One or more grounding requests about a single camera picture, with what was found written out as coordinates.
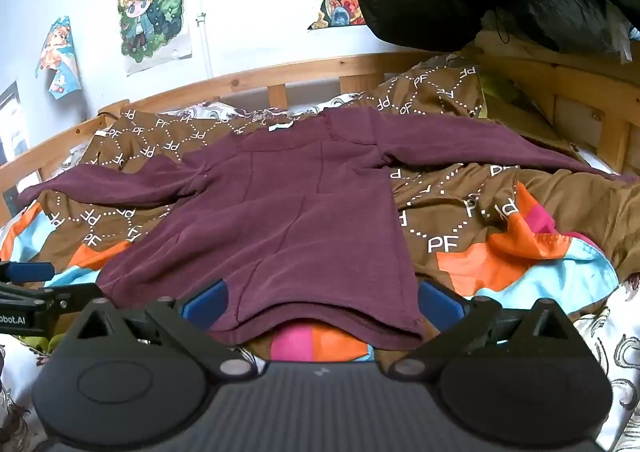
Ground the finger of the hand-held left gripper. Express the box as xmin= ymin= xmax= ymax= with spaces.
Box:
xmin=0 ymin=260 xmax=56 ymax=284

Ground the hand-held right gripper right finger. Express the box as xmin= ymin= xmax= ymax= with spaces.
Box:
xmin=387 ymin=279 xmax=577 ymax=379

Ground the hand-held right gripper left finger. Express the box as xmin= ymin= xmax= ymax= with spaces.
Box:
xmin=70 ymin=279 xmax=263 ymax=380

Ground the maroon sweater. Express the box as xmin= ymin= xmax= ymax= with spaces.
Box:
xmin=17 ymin=108 xmax=621 ymax=352

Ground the brown printed blanket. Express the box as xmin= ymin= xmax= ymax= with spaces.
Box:
xmin=0 ymin=52 xmax=640 ymax=364

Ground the white floral bedsheet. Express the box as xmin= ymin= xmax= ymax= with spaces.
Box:
xmin=0 ymin=92 xmax=640 ymax=452

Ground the small curled wall poster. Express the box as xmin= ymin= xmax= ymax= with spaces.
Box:
xmin=35 ymin=16 xmax=82 ymax=101

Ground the wooden bed frame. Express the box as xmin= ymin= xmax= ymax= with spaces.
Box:
xmin=0 ymin=30 xmax=640 ymax=229

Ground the white wall pipe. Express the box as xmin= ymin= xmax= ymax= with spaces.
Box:
xmin=196 ymin=11 xmax=215 ymax=79

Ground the blond figure wall poster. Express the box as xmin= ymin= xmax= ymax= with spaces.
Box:
xmin=117 ymin=0 xmax=194 ymax=78

